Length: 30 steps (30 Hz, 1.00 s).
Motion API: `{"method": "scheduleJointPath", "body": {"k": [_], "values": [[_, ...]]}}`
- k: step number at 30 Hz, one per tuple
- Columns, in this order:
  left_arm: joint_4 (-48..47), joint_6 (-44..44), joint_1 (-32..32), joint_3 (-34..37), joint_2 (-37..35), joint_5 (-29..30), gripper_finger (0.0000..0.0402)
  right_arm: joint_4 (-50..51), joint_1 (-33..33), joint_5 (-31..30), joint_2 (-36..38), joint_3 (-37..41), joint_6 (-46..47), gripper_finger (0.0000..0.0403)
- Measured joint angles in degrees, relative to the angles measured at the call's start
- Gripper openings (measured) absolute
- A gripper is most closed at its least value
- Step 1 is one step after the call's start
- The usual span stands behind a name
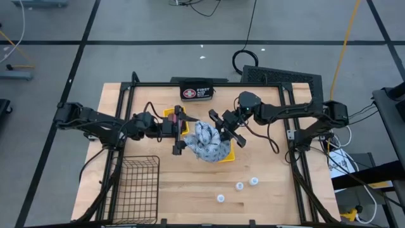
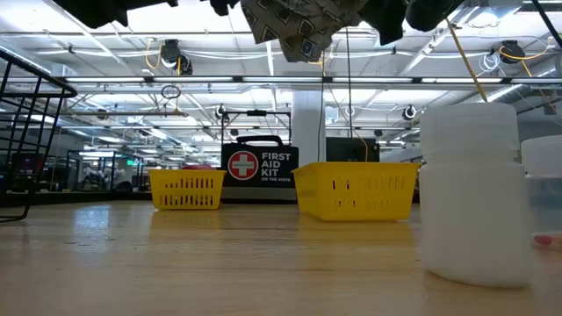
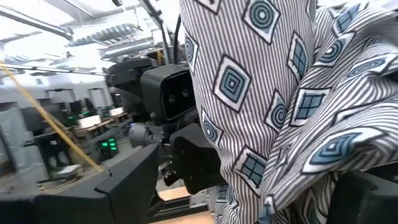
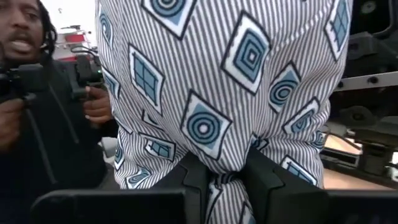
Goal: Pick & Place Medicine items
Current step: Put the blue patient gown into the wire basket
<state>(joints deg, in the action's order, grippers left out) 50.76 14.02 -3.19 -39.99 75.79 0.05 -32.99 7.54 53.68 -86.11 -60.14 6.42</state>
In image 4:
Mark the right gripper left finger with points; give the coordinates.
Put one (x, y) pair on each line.
(196, 186)

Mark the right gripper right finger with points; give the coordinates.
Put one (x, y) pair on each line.
(270, 193)

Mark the blue patterned striped cloth pouch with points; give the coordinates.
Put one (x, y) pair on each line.
(224, 77)

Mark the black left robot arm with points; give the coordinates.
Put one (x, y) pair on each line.
(367, 43)

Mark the person's left hand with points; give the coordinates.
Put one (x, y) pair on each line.
(98, 107)

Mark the person's hand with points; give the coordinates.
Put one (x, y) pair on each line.
(9, 124)
(98, 107)

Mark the person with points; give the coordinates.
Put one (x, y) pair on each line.
(62, 149)

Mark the red and white object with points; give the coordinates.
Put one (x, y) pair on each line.
(74, 38)

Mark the person's right hand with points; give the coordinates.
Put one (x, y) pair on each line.
(9, 124)

